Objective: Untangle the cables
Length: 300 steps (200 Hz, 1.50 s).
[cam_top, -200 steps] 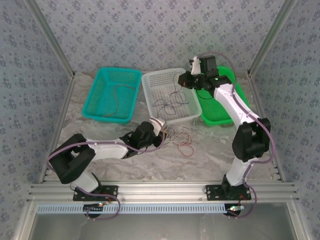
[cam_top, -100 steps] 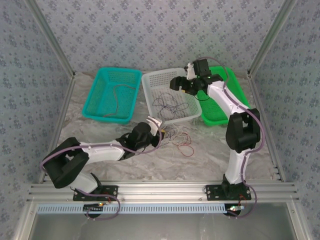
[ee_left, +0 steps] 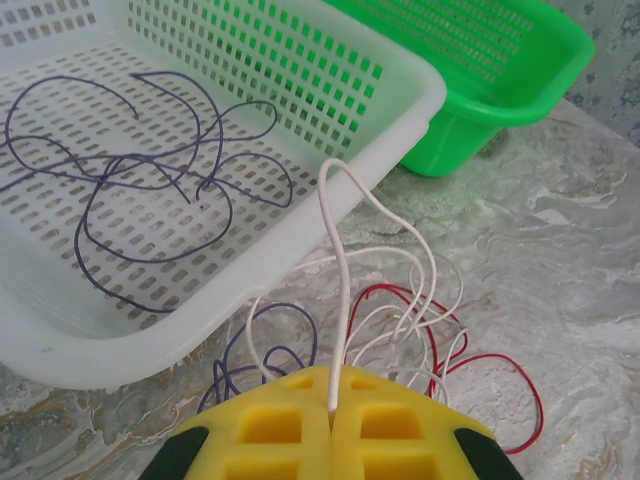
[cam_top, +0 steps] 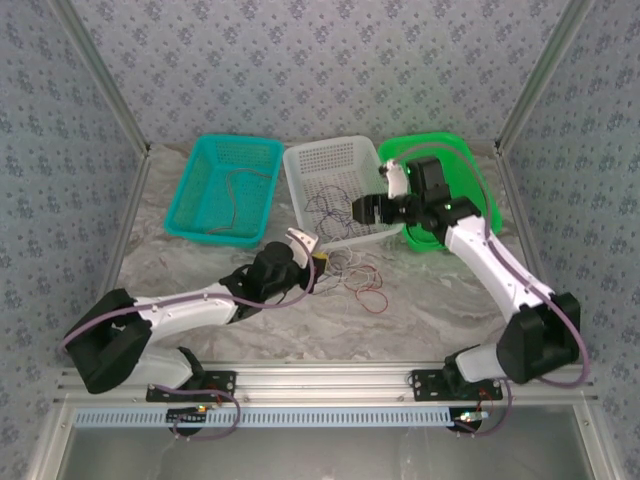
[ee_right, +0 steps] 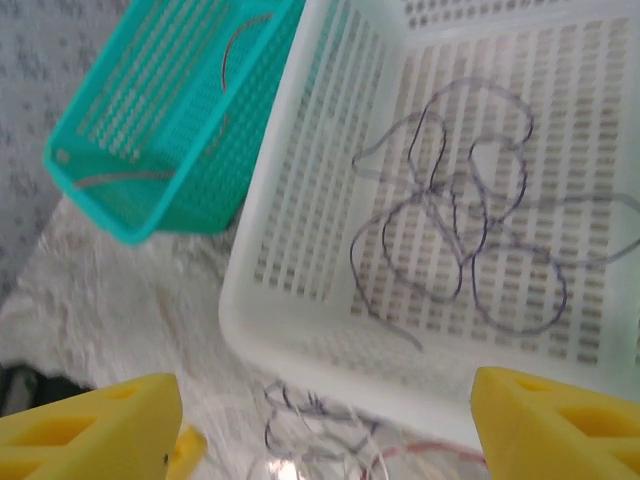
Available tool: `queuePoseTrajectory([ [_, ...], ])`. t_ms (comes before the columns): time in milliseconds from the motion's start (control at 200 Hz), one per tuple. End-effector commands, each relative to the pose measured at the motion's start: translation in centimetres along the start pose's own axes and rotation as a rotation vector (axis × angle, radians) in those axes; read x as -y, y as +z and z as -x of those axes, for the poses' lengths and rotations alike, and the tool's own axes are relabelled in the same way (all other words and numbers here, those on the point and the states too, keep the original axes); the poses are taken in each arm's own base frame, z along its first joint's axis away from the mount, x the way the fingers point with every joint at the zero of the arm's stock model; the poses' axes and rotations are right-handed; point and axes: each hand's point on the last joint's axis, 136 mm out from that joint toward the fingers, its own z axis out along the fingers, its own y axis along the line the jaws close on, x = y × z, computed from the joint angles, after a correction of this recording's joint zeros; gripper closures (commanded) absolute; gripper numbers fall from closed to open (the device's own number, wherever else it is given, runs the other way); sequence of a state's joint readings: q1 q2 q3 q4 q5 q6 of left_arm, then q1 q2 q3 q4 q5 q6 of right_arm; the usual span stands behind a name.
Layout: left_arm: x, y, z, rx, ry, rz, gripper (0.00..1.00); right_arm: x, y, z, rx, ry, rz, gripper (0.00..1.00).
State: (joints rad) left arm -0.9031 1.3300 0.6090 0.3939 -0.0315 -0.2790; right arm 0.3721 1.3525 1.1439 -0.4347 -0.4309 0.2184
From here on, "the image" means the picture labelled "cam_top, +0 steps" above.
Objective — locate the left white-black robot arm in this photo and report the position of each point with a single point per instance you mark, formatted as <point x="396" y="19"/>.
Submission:
<point x="185" y="307"/>

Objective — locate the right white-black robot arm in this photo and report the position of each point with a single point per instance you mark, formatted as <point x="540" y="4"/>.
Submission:
<point x="480" y="255"/>

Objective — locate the green plastic basket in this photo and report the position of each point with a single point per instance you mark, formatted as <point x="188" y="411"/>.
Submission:
<point x="417" y="242"/>

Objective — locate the white plastic basket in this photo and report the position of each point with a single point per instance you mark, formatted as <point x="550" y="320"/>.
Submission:
<point x="330" y="165"/>

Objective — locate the aluminium table edge bar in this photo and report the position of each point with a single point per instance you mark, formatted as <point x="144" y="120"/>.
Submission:
<point x="125" y="225"/>
<point x="525" y="230"/>

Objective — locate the teal plastic basket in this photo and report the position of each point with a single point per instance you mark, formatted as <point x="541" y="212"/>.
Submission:
<point x="200" y="200"/>

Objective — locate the black controller board with LED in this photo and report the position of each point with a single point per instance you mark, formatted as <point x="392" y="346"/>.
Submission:
<point x="467" y="422"/>
<point x="182" y="416"/>

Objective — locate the grey metal panel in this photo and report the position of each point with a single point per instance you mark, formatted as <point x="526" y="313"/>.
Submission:
<point x="320" y="455"/>

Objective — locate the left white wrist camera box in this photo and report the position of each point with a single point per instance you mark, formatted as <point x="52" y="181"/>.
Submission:
<point x="302" y="245"/>

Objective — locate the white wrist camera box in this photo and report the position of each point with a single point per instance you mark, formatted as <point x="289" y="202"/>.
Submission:
<point x="302" y="245"/>
<point x="396" y="180"/>

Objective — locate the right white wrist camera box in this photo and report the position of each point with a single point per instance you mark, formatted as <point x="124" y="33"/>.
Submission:
<point x="396" y="180"/>

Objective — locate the aluminium mounting rail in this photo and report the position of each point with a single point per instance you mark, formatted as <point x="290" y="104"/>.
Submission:
<point x="320" y="380"/>

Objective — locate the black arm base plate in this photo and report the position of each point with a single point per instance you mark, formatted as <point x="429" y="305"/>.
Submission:
<point x="425" y="385"/>
<point x="225" y="387"/>

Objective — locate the aluminium frame post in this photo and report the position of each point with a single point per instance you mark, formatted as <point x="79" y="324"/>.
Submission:
<point x="104" y="75"/>
<point x="541" y="75"/>

